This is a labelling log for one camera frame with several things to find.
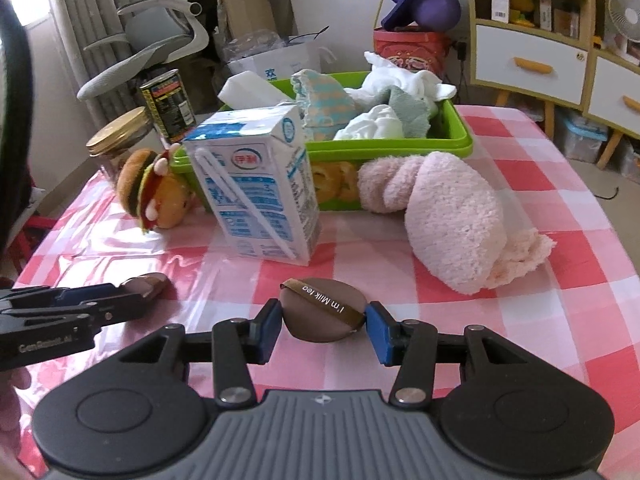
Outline clear storage box blue lid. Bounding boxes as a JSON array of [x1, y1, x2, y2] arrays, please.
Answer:
[[555, 110, 608, 161]]

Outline pink checkered tablecloth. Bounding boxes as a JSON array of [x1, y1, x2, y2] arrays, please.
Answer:
[[0, 105, 640, 480]]

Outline white blue milk carton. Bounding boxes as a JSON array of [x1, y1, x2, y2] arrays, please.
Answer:
[[182, 102, 323, 267]]

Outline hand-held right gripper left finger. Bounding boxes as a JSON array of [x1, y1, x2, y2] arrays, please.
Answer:
[[117, 299, 285, 408]]

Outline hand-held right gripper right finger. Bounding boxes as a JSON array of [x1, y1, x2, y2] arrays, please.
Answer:
[[365, 301, 523, 409]]

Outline blue patterned cloth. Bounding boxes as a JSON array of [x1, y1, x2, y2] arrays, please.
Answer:
[[291, 70, 358, 142]]

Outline small brown box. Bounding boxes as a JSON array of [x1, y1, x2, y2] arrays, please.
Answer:
[[554, 6, 581, 36]]

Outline yellow toy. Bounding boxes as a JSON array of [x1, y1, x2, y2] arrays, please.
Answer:
[[507, 0, 536, 28]]

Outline glass jar gold lid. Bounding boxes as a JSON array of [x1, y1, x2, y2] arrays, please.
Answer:
[[86, 107, 153, 186]]

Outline person's left hand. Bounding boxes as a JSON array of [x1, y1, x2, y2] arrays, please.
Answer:
[[0, 367, 46, 480]]

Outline green plastic bin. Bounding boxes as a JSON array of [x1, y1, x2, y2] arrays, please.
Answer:
[[170, 71, 473, 213]]

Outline white cabinet drawer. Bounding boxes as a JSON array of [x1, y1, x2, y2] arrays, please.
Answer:
[[587, 55, 640, 123], [474, 24, 588, 102]]

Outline burger plush toy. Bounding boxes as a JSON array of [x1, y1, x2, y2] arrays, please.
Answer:
[[116, 142, 196, 235]]

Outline white paper bag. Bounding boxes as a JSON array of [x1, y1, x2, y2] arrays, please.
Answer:
[[225, 35, 333, 81]]

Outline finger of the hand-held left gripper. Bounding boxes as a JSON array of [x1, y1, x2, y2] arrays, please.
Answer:
[[75, 294, 153, 333], [0, 283, 128, 313]]

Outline white cloth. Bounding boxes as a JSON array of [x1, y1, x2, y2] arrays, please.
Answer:
[[332, 104, 405, 142], [364, 51, 458, 106]]

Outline brown powder puff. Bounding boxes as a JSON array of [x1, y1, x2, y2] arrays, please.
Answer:
[[122, 272, 170, 306], [279, 276, 370, 343]]

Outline brown wooden desk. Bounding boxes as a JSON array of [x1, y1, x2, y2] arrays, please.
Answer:
[[185, 0, 296, 61]]

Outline clear plastic bag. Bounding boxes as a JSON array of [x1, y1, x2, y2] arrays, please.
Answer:
[[222, 30, 291, 61]]

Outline wooden cabinet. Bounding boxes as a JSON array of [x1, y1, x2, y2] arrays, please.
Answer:
[[465, 0, 640, 171]]

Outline black tin can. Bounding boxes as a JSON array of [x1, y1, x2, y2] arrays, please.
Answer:
[[139, 69, 197, 145]]

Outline white packet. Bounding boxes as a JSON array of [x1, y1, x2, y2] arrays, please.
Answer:
[[217, 71, 296, 111]]

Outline white desk fan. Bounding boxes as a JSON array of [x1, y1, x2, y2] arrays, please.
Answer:
[[607, 0, 640, 43]]

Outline pink fluffy towel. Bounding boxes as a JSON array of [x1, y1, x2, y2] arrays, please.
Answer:
[[357, 151, 557, 295]]

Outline red snack bucket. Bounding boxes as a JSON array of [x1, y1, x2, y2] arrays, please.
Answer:
[[372, 27, 453, 73]]

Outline light blue towel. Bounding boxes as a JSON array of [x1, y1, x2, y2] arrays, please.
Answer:
[[387, 85, 443, 138]]

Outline grey office chair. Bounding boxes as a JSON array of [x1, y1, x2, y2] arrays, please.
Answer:
[[76, 0, 210, 101]]

